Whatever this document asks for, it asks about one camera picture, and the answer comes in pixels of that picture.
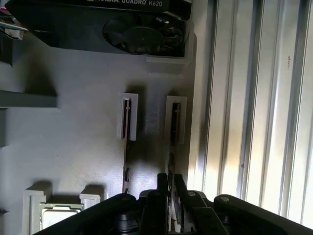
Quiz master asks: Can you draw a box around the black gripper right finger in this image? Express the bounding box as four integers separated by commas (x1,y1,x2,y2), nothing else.
173,174,313,235

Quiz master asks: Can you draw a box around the silver CPU chip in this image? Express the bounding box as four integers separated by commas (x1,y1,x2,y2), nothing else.
40,204,85,235

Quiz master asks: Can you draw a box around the black graphics card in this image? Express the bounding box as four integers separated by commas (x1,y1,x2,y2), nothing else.
4,0,193,57

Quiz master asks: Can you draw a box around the RAM memory stick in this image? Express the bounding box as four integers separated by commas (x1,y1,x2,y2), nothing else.
121,97,132,195
167,102,183,233

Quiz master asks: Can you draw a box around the grey parts rack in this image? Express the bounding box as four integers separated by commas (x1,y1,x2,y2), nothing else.
0,0,199,235

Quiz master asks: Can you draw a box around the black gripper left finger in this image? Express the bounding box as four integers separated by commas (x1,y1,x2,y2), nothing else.
36,173,170,235

